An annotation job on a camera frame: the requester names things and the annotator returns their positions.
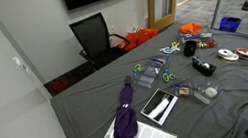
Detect black mug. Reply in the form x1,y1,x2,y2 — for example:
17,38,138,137
181,38,201,59

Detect small clear box with cardboard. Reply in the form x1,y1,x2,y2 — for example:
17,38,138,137
172,79,200,101

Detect blue pen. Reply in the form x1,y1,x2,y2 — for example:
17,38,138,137
150,56,166,67

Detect black mesh office chair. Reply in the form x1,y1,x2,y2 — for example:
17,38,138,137
67,7,135,75

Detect grey table cloth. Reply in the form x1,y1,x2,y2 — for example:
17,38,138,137
40,9,248,138

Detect brown cardboard piece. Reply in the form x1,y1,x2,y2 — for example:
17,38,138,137
177,86,192,98

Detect orange bag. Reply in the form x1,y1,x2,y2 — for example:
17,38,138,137
116,26,162,53

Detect orange crumpled cloth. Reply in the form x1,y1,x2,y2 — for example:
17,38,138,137
178,20,205,39

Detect clear tape roll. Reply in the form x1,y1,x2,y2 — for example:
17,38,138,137
203,85,220,99

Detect blue white ribbon roll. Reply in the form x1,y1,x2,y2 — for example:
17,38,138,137
159,44,176,57

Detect red coiled cable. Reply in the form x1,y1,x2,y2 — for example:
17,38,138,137
48,76,74,95

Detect clear plastic tray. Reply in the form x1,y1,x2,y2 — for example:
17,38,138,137
178,28,214,44

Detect clear three compartment organizer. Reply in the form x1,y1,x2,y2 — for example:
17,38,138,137
131,51,175,91

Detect yellow gift bow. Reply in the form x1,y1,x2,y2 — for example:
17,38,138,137
169,39,183,52

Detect red white ribbon spool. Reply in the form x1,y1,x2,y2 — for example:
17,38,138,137
235,45,248,62

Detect blue bin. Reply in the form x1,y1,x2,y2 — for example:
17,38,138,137
216,14,244,36

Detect white wall outlet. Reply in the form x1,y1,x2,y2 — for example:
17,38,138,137
108,25,116,34

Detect black tape dispenser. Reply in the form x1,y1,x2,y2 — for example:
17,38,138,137
190,52,219,80

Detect purple folded umbrella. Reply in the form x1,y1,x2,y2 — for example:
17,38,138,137
104,75,144,138

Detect wooden glass door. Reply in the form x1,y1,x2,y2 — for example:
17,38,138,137
144,0,190,32

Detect clear box of gift bows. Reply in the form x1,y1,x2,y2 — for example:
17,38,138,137
194,37,219,52

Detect clear box with ribbed base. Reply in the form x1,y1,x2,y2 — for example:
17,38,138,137
191,79,226,108

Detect green blue handled scissors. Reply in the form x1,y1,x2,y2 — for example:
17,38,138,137
160,68,178,85

